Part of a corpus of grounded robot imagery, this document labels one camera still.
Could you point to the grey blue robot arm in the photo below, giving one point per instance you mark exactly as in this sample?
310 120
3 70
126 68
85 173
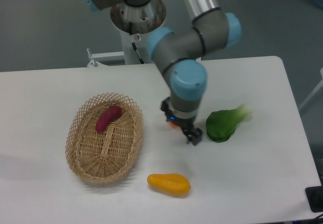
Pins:
175 55

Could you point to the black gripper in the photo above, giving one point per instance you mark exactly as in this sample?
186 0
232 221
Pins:
184 120

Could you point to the orange tangerine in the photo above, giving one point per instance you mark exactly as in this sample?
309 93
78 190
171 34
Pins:
173 125

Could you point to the black device at table edge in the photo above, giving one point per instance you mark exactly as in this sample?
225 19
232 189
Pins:
314 197

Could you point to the green bok choy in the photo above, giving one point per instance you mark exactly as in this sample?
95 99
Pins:
221 124

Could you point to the white frame right edge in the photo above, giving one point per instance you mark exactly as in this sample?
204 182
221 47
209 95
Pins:
312 97

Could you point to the purple sweet potato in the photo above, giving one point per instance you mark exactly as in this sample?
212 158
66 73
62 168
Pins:
107 117

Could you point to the yellow papaya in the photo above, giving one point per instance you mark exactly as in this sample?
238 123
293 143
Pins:
172 184

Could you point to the oval wicker basket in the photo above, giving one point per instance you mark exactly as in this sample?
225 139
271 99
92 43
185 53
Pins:
105 157

